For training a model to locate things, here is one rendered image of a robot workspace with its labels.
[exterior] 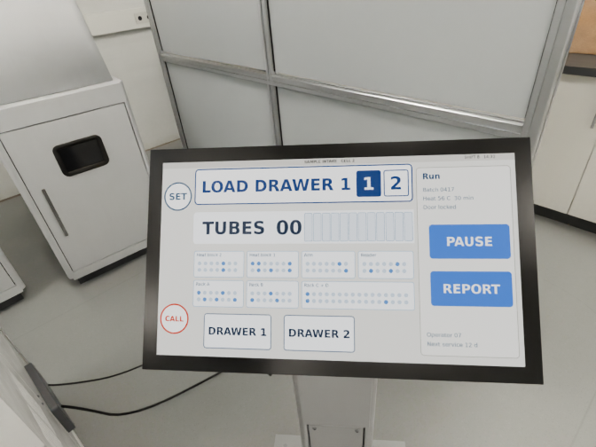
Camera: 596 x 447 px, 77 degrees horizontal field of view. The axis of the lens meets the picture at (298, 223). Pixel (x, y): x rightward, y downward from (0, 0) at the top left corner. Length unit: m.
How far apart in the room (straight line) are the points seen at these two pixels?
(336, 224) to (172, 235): 0.23
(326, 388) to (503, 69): 0.84
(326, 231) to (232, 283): 0.15
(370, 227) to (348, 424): 0.48
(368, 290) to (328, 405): 0.36
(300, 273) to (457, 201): 0.23
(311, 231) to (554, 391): 1.47
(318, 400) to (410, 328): 0.33
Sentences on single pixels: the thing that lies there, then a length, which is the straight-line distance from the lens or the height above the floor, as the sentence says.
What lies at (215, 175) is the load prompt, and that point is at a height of 1.17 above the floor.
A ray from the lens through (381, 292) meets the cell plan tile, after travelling 0.51.
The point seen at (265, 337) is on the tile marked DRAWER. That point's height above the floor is 1.00.
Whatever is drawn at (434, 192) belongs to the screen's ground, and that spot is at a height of 1.14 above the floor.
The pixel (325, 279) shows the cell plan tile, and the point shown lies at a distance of 0.50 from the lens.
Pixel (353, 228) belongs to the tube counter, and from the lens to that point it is 0.50.
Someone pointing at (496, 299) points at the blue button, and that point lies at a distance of 0.54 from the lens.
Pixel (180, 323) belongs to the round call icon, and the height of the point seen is 1.01.
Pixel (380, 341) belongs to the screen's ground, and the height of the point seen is 1.00.
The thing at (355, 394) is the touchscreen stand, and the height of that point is 0.74.
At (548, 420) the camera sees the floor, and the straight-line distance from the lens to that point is 1.76.
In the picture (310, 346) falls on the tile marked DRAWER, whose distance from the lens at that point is 0.52.
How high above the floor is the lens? 1.40
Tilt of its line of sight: 35 degrees down
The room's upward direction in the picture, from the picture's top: 5 degrees counter-clockwise
